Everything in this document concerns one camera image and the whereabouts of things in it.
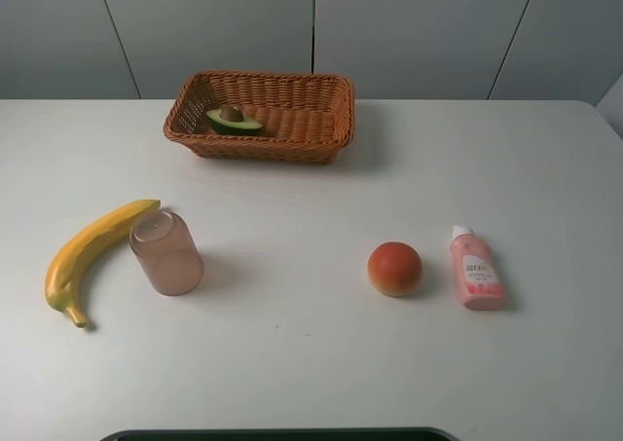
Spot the red orange tomato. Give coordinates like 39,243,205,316
367,241,423,297

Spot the yellow banana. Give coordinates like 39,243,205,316
45,200,161,328

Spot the pink translucent plastic cup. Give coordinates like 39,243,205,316
129,209,204,296

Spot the pink bottle with white cap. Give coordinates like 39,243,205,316
450,226,506,311

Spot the black tray edge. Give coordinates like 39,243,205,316
103,427,457,441

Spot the halved avocado with pit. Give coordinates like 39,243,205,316
206,105,263,136

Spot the brown wicker basket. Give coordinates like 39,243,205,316
164,70,355,165

